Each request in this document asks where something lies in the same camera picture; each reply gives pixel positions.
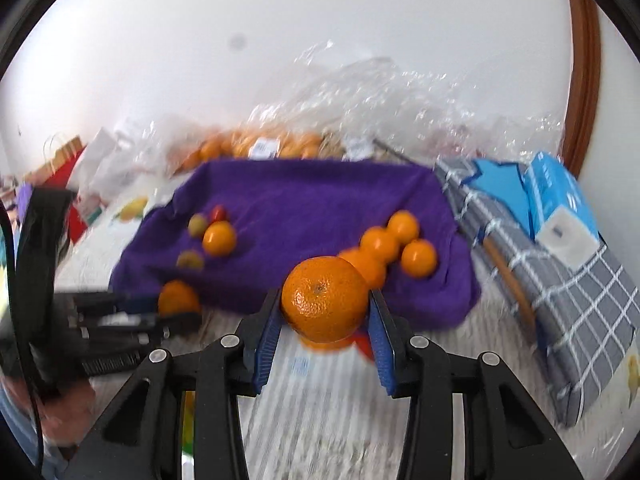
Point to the large clear plastic bag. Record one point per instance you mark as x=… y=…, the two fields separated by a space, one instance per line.
x=400 y=100

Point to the brown wooden stick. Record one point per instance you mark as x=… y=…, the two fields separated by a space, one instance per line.
x=510 y=280

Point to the small red tomato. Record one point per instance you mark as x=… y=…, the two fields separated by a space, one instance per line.
x=217 y=212

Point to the red paper bag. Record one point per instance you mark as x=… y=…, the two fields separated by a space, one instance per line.
x=62 y=170

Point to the wooden door frame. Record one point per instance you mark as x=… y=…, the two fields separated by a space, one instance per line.
x=582 y=75

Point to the orange with green stem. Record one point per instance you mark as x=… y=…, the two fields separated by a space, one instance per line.
x=380 y=245

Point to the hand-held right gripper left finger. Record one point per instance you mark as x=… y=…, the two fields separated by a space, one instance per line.
x=265 y=350

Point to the fruit printed tablecloth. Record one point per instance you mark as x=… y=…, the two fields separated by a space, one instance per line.
x=310 y=410

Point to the crumpled clear plastic bag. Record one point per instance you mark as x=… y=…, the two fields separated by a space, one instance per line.
x=160 y=145

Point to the blue paper packet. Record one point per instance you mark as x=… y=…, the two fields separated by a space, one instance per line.
x=500 y=190

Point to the oval orange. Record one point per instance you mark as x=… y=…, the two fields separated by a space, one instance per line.
x=374 y=271

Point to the blue tissue pack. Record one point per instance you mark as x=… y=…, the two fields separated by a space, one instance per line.
x=555 y=195

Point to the small orange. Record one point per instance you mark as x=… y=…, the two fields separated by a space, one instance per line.
x=403 y=226
x=219 y=238

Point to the grey plaid cloth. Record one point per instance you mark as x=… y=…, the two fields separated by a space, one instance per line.
x=575 y=320

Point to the white plastic bag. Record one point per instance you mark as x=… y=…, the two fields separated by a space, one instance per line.
x=105 y=165

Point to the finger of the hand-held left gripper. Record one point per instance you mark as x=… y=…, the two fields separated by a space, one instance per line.
x=130 y=329
x=120 y=304

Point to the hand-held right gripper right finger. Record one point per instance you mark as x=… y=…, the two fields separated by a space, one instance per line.
x=381 y=350

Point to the bag of small oranges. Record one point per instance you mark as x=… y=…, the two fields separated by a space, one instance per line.
x=240 y=146

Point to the purple towel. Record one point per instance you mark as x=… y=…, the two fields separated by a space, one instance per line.
x=300 y=210

